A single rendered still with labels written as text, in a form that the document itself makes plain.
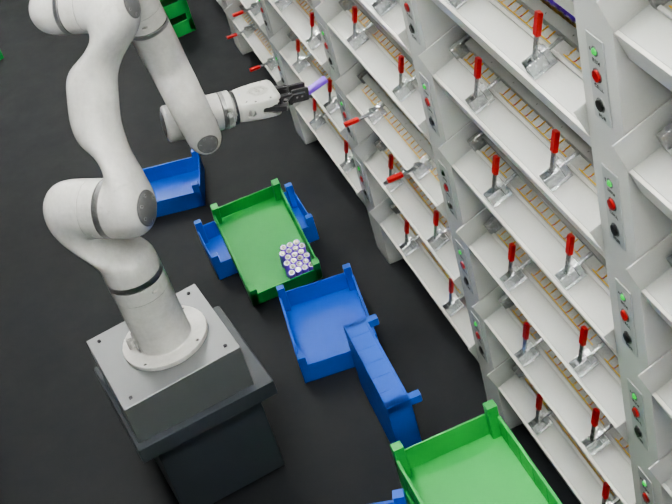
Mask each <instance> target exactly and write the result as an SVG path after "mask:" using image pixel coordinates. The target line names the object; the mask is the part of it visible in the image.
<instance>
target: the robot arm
mask: <svg viewBox="0 0 672 504"><path fill-rule="evenodd" d="M29 15H30V18H31V20H32V22H33V24H34V25H35V26H36V27H37V28H38V29H39V30H41V31H43V32H45V33H48V34H52V35H74V34H88V33H89V44H88V46H87V48H86V50H85V52H84V53H83V55H82V56H81V57H80V59H79V60H78V61H77V62H76V63H75V65H74V66H73V67H72V68H71V70H70V71H69V73H68V76H67V80H66V96H67V106H68V114H69V121H70V125H71V129H72V132H73V134H74V137H75V139H76V140H77V142H78V143H79V145H80V146H81V147H82V148H83V149H84V150H85V151H86V152H87V153H89V154H90V155H91V156H92V157H93V158H94V159H95V161H96V162H97V163H98V165H99V167H100V169H101V171H102V174H103V178H80V179H69V180H64V181H61V182H58V183H56V184H55V185H54V186H52V187H51V188H50V190H49V191H48V192H47V194H46V196H45V198H44V202H43V215H44V219H45V222H46V225H47V227H48V229H49V230H50V232H51V233H52V235H53V236H54V237H55V238H56V239H57V240H58V241H59V242H60V243H61V244H62V245H63V246H64V247H66V248H67V249H68V250H70V251H71V252H72V253H74V254H75V255H77V256H78V257H79V258H81V259H82V260H84V261H85V262H87V263H89V264H90V265H92V266H93V267H94V268H96V269H97V270H98V271H99V272H100V274H101V275H102V277H103V279H104V281H105V283H106V285H107V287H108V289H109V291H110V293H111V295H112V297H113V299H114V301H115V303H116V305H117V307H118V309H119V311H120V313H121V314H122V316H123V318H124V320H125V322H126V324H127V326H128V328H129V330H130V331H129V332H128V333H127V335H126V337H125V339H124V342H123V349H122V351H123V355H124V357H125V359H126V361H127V362H128V363H129V364H130V365H131V366H132V367H134V368H135V369H138V370H142V371H159V370H164V369H168V368H171V367H173V366H176V365H178V364H180V363H182V362H183V361H185V360H186V359H188V358H189V357H191V356H192V355H193V354H194V353H195V352H196V351H197V350H198V349H199V348H200V347H201V345H202V344H203V342H204V341H205V338H206V336H207V332H208V324H207V321H206V319H205V317H204V315H203V314H202V313H201V312H200V311H199V310H197V309H195V308H193V307H190V306H183V305H181V304H180V302H179V300H178V298H177V295H176V293H175V291H174V289H173V287H172V285H171V283H170V280H169V278H168V276H167V274H166V272H165V270H164V267H163V265H162V263H161V261H160V259H159V257H158V255H157V253H156V251H155V249H154V248H153V246H152V245H151V244H150V243H149V242H148V241H147V240H145V239H144V238H142V237H140V236H142V235H143V234H145V233H147V232H148V231H149V230H150V229H151V227H152V226H153V224H154V222H155V220H156V216H157V201H156V196H155V193H154V191H153V188H152V186H151V184H150V182H149V180H148V178H147V176H146V175H145V173H144V171H143V170H142V168H141V166H140V164H139V163H138V161H137V159H136V158H135V156H134V154H133V152H132V150H131V148H130V146H129V144H128V141H127V138H126V135H125V132H124V129H123V125H122V120H121V113H120V103H119V90H118V73H119V68H120V64H121V61H122V59H123V56H124V55H125V53H126V51H127V49H128V47H129V45H130V44H131V42H133V44H134V46H135V48H136V50H137V52H138V54H139V55H140V57H141V59H142V61H143V63H144V65H145V66H146V68H147V70H148V72H149V73H150V75H151V77H152V79H153V81H154V83H155V85H156V87H157V89H158V90H159V92H160V94H161V96H162V98H163V100H164V102H165V104H166V105H162V106H161V107H160V119H161V124H162V128H163V131H164V134H165V136H166V138H167V140H168V141H169V142H175V141H179V140H184V139H186V141H187V143H188V144H189V146H190V147H191V148H192V149H193V150H194V151H195V152H197V153H199V154H202V155H208V154H212V153H214V152H215V151H216V150H217V149H218V148H219V147H220V144H221V140H222V135H221V130H224V129H231V128H233V127H235V126H236V124H240V122H248V121H255V120H261V119H266V118H270V117H274V116H277V115H280V114H281V113H282V111H288V108H289V106H290V105H293V103H297V102H301V101H305V100H309V90H308V87H307V86H306V87H305V83H304V82H298V83H294V84H290V85H281V86H277V85H274V84H272V83H271V82H270V81H269V80H262V81H258V82H255V83H251V84H248V85H245V86H242V87H239V88H236V89H234V90H232V91H230V92H228V91H226V90H225V91H221V92H217V93H212V94H208V95H205V94H204V92H203V90H202V88H201V86H200V84H199V82H198V80H197V77H196V75H195V73H194V71H193V69H192V67H191V65H190V63H189V61H188V59H187V57H186V55H185V52H184V50H183V48H182V46H181V44H180V41H179V39H178V37H177V35H176V33H175V31H174V29H173V27H172V25H171V23H170V20H169V18H168V16H167V14H166V12H165V10H164V8H163V6H162V4H161V2H160V0H30V1H29ZM283 98H284V99H283ZM282 99H283V101H282ZM278 102H279V104H278Z"/></svg>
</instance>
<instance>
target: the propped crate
mask: <svg viewBox="0 0 672 504"><path fill-rule="evenodd" d="M271 185H272V186H270V187H267V188H265V189H262V190H260V191H257V192H255V193H252V194H250V195H247V196H245V197H242V198H240V199H238V200H235V201H233V202H230V203H228V204H225V205H223V206H220V207H218V205H217V203H214V204H212V205H210V208H211V212H212V215H213V218H214V221H215V224H216V226H217V228H218V230H219V232H220V234H221V237H222V239H223V241H224V243H225V245H226V248H227V250H228V252H229V254H230V256H231V258H232V260H233V263H234V265H235V267H236V269H237V271H238V273H239V276H240V278H241V280H242V282H243V284H244V286H245V289H246V291H247V293H248V295H249V297H250V299H251V302H252V304H253V306H256V305H258V304H261V303H263V302H266V301H268V300H270V299H273V298H275V297H277V296H279V295H278V292H277V289H276V286H279V285H282V284H283V285H284V288H285V291H288V290H291V289H294V288H297V287H300V286H303V285H306V284H309V283H311V282H313V281H316V280H318V279H320V278H323V277H322V271H321V266H320V262H319V260H318V258H317V257H316V256H315V254H314V252H313V250H312V248H311V246H310V244H309V242H308V240H307V238H306V236H305V234H304V232H303V230H302V228H301V226H300V224H299V222H298V220H297V218H296V216H295V214H294V212H293V210H292V208H291V206H290V204H289V202H288V200H287V198H286V196H285V194H284V193H283V191H282V189H281V187H280V183H279V181H278V179H277V178H276V179H273V180H271ZM296 239H298V240H299V241H300V243H304V244H305V246H306V252H308V253H310V257H311V260H310V261H311V264H312V266H313V270H311V271H308V272H306V273H304V274H301V275H299V276H296V277H294V278H292V279H290V278H289V277H287V276H286V271H285V268H283V267H282V265H281V260H280V256H279V252H280V251H281V250H280V246H281V245H286V246H287V243H288V242H292V243H293V241H294V240H296Z"/></svg>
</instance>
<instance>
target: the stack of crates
mask: <svg viewBox="0 0 672 504"><path fill-rule="evenodd" d="M483 407H484V412H485V413H484V414H482V415H480V416H477V417H475V418H473V419H471V420H468V421H466V422H464V423H462V424H459V425H457V426H455V427H453V428H450V429H448V430H446V431H444V432H441V433H439V434H437V435H435V436H432V437H430V438H428V439H425V440H423V441H421V442H419V443H416V444H414V445H412V446H410V447H407V448H405V449H404V447H403V445H402V443H401V442H400V441H397V442H394V443H392V444H390V448H391V451H392V455H393V458H394V462H395V465H396V469H397V472H398V475H399V478H400V482H401V485H402V489H404V492H405V496H406V499H407V502H408V504H562V503H561V501H560V500H559V498H558V497H557V495H556V494H555V493H554V491H553V490H552V488H551V487H550V486H549V484H548V483H547V481H546V480H545V478H544V477H543V476H542V474H541V473H540V471H539V470H538V469H537V467H536V466H535V464H534V463H533V461H532V460H531V459H530V457H529V456H528V454H527V453H526V452H525V450H524V449H523V447H522V446H521V444H520V443H519V442H518V440H517V439H516V437H515V436H514V435H513V433H512V432H511V430H510V429H509V427H508V426H507V425H506V423H505V422H504V420H503V419H502V418H501V416H499V412H498V408H497V405H496V403H495V402H494V401H493V400H492V399H491V400H489V401H487V402H485V403H483Z"/></svg>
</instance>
